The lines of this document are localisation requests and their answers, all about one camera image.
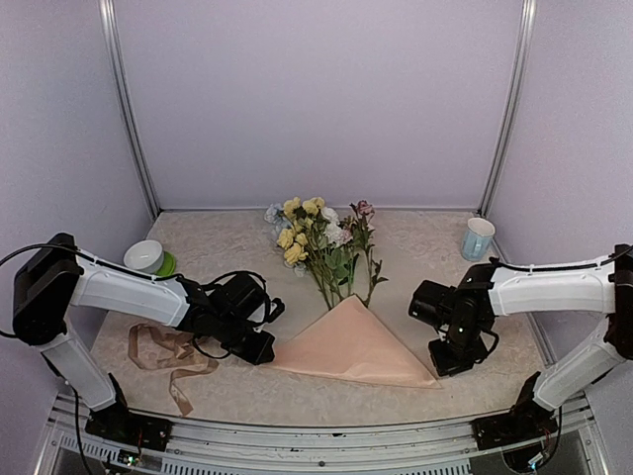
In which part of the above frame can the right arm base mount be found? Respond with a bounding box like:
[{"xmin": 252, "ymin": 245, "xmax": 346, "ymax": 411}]
[{"xmin": 471, "ymin": 413, "xmax": 558, "ymax": 450}]

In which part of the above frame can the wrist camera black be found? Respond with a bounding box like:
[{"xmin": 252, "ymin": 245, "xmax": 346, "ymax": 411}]
[
  {"xmin": 202, "ymin": 270, "xmax": 286, "ymax": 330},
  {"xmin": 407, "ymin": 280, "xmax": 464, "ymax": 332}
]

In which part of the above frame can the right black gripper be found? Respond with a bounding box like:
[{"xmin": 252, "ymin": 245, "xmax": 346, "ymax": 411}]
[{"xmin": 429, "ymin": 320, "xmax": 490, "ymax": 376}]

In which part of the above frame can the left aluminium frame post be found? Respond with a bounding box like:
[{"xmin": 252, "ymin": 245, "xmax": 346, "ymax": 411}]
[{"xmin": 98, "ymin": 0, "xmax": 161, "ymax": 221}]

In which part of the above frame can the front aluminium rail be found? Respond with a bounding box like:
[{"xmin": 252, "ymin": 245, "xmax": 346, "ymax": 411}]
[{"xmin": 46, "ymin": 393, "xmax": 594, "ymax": 475}]

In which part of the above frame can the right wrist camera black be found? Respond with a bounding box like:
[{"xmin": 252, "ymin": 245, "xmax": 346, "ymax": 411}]
[{"xmin": 407, "ymin": 280, "xmax": 464, "ymax": 332}]

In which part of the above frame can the tan satin ribbon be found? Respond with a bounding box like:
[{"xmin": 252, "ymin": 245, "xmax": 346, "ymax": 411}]
[{"xmin": 128, "ymin": 324, "xmax": 219, "ymax": 417}]

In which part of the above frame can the mauve bud fake flower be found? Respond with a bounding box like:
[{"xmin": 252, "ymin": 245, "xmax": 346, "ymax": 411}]
[{"xmin": 350, "ymin": 200, "xmax": 376, "ymax": 232}]

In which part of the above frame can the right aluminium frame post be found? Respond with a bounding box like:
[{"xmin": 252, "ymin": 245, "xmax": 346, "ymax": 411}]
[{"xmin": 478, "ymin": 0, "xmax": 537, "ymax": 218}]

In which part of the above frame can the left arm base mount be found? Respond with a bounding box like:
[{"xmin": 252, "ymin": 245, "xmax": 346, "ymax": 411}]
[{"xmin": 85, "ymin": 413, "xmax": 173, "ymax": 452}]

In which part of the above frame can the pink fake flower stem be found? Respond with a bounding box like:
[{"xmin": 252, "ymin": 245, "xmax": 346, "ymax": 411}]
[{"xmin": 341, "ymin": 215, "xmax": 389, "ymax": 308}]

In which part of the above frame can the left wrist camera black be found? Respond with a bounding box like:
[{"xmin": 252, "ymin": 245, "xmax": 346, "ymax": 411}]
[{"xmin": 202, "ymin": 270, "xmax": 286, "ymax": 330}]

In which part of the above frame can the blue hydrangea fake flower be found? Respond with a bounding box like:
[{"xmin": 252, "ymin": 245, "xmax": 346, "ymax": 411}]
[{"xmin": 264, "ymin": 203, "xmax": 308, "ymax": 277}]

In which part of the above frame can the aluminium frame post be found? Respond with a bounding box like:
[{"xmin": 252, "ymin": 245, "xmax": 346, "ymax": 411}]
[
  {"xmin": 478, "ymin": 0, "xmax": 537, "ymax": 218},
  {"xmin": 98, "ymin": 0, "xmax": 161, "ymax": 221}
]

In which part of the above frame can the white rose fake flower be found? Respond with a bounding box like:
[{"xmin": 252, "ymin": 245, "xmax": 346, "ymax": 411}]
[{"xmin": 320, "ymin": 206, "xmax": 360, "ymax": 303}]

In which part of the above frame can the white bowl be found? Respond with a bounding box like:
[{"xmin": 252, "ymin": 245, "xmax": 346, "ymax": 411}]
[{"xmin": 124, "ymin": 239, "xmax": 164, "ymax": 274}]

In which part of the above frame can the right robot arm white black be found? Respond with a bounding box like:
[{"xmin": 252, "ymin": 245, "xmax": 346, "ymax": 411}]
[{"xmin": 408, "ymin": 244, "xmax": 632, "ymax": 439}]

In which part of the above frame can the light blue mug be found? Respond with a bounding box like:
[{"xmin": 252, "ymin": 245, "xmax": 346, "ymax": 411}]
[{"xmin": 461, "ymin": 217, "xmax": 496, "ymax": 262}]

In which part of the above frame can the beige wrapping paper sheet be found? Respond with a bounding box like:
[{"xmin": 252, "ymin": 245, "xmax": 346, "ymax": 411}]
[{"xmin": 265, "ymin": 297, "xmax": 440, "ymax": 389}]

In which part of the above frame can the yellow rose fake flower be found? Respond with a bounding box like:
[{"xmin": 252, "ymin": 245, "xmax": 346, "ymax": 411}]
[{"xmin": 277, "ymin": 197, "xmax": 336, "ymax": 310}]

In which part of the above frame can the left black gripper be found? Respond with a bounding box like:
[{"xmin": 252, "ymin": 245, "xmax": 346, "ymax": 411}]
[{"xmin": 213, "ymin": 312, "xmax": 274, "ymax": 366}]

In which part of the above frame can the green plate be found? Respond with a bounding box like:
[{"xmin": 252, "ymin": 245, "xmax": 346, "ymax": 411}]
[{"xmin": 154, "ymin": 251, "xmax": 176, "ymax": 277}]

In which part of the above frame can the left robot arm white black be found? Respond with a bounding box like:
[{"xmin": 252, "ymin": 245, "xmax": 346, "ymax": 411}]
[{"xmin": 12, "ymin": 233, "xmax": 285, "ymax": 440}]

